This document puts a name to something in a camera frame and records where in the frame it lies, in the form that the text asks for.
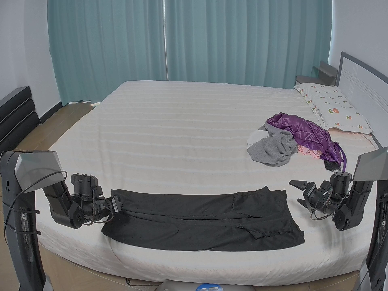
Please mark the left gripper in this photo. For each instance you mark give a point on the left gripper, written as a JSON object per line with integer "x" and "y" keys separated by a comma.
{"x": 104, "y": 211}

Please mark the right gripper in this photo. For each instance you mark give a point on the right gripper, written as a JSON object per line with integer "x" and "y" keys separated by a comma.
{"x": 321, "y": 203}

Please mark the black T-shirt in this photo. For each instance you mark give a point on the black T-shirt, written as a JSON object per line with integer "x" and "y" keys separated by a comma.
{"x": 197, "y": 217}

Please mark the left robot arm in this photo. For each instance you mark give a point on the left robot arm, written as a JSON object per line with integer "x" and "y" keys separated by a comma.
{"x": 33, "y": 171}

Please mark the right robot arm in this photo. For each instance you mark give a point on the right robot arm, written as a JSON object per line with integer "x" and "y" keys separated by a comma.
{"x": 363, "y": 198}

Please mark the bed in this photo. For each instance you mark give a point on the bed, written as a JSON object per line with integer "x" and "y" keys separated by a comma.
{"x": 182, "y": 126}

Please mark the small black garment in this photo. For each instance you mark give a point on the small black garment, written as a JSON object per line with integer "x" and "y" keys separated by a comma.
{"x": 332, "y": 165}

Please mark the pink garment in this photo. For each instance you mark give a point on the pink garment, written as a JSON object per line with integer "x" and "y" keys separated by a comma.
{"x": 309, "y": 152}

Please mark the grey garment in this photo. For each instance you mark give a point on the grey garment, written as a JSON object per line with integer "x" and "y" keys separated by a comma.
{"x": 272, "y": 150}

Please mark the purple satin garment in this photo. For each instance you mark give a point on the purple satin garment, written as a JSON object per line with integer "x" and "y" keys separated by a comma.
{"x": 303, "y": 129}

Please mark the white garment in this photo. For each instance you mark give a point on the white garment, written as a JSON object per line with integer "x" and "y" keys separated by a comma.
{"x": 256, "y": 138}

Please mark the white printed pillow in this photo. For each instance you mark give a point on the white printed pillow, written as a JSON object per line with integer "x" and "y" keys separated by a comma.
{"x": 333, "y": 108}

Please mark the grey bedside table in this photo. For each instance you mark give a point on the grey bedside table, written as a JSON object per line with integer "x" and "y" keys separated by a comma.
{"x": 326, "y": 71}

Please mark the blue-green curtain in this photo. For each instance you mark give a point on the blue-green curtain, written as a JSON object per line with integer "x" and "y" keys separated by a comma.
{"x": 106, "y": 41}
{"x": 248, "y": 32}

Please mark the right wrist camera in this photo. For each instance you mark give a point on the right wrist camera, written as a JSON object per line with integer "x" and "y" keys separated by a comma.
{"x": 309, "y": 191}

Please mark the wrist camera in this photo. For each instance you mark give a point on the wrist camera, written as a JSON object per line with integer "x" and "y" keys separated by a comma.
{"x": 116, "y": 204}
{"x": 309, "y": 191}

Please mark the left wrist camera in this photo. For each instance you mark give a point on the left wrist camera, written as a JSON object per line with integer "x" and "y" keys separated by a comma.
{"x": 116, "y": 204}

